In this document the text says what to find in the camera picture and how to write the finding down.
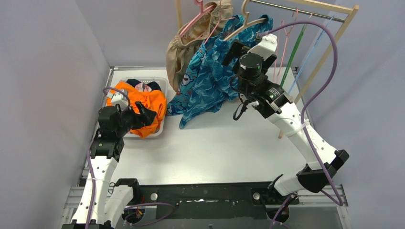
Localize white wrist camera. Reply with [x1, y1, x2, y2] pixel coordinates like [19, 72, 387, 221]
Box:
[107, 91, 128, 110]
[248, 34, 278, 61]

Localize wooden hanger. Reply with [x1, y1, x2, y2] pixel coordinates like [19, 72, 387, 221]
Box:
[224, 0, 268, 41]

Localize light blue shark shorts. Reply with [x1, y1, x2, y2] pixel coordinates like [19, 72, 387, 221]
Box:
[167, 15, 244, 116]

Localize pink shark print shorts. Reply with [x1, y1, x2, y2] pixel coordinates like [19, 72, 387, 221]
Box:
[135, 83, 153, 92]

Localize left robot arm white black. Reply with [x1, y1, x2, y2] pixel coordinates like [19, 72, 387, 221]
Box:
[62, 102, 157, 229]

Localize wooden clothes rack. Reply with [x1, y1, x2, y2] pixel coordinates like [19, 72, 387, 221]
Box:
[174, 0, 360, 140]

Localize light blue wire hanger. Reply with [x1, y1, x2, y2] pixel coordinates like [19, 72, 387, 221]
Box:
[288, 29, 325, 93]

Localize thin pink hanger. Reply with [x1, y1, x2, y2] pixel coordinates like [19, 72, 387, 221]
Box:
[204, 0, 234, 45]

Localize navy blue shorts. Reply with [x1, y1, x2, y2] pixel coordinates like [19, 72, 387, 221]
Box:
[126, 79, 161, 92]

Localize dark blue whale shorts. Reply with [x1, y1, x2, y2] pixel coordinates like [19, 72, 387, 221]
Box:
[179, 14, 273, 129]

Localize pink plastic hanger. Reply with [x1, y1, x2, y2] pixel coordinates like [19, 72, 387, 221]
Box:
[174, 0, 216, 37]

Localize green plastic hanger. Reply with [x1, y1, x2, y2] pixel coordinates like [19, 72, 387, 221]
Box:
[280, 24, 307, 87]

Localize purple cable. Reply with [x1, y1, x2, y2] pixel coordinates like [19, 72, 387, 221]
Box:
[85, 87, 175, 229]
[257, 20, 344, 229]

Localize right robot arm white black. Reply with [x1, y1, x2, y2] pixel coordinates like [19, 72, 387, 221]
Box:
[222, 40, 349, 204]

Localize white perforated plastic basket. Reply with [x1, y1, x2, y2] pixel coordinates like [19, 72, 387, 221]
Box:
[104, 77, 169, 139]

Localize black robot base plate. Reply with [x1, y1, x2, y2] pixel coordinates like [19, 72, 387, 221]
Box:
[129, 181, 286, 219]

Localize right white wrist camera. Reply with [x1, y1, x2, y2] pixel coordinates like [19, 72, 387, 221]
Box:
[248, 34, 278, 61]

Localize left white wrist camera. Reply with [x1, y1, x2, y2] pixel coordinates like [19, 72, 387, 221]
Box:
[107, 91, 128, 110]

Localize beige shorts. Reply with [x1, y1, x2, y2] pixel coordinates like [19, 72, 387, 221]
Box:
[166, 1, 225, 93]

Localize orange shorts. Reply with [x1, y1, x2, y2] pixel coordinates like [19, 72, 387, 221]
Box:
[106, 81, 168, 139]

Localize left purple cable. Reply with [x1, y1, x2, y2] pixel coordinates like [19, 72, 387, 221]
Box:
[85, 87, 175, 229]

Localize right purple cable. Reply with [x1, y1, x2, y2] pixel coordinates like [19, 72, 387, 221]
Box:
[257, 20, 344, 229]

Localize pink wire hanger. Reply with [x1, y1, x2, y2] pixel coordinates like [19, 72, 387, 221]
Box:
[273, 26, 294, 83]

